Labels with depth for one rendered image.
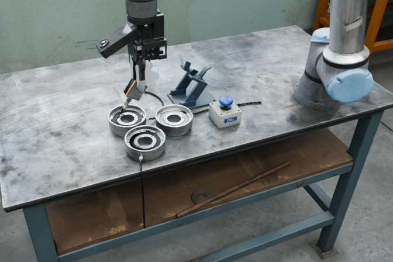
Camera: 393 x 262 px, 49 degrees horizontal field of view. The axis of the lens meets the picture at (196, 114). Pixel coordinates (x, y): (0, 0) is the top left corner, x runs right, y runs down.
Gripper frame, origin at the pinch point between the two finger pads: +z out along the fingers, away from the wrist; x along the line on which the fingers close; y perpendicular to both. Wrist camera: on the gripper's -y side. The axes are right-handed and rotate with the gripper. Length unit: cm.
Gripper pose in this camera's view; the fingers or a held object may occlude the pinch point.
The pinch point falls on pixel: (137, 85)
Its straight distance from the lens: 116.1
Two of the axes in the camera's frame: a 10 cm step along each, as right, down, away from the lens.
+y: 9.0, -2.3, 3.6
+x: -4.2, -5.5, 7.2
